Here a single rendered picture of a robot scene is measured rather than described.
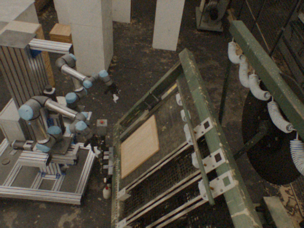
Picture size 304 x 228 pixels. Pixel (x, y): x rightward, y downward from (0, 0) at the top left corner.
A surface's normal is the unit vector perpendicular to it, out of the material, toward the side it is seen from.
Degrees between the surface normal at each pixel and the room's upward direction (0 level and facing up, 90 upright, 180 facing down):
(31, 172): 0
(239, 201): 55
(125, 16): 90
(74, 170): 0
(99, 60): 90
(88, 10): 90
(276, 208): 0
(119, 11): 90
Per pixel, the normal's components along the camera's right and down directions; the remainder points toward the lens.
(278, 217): 0.09, -0.72
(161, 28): -0.09, 0.69
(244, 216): -0.76, -0.41
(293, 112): -0.99, 0.00
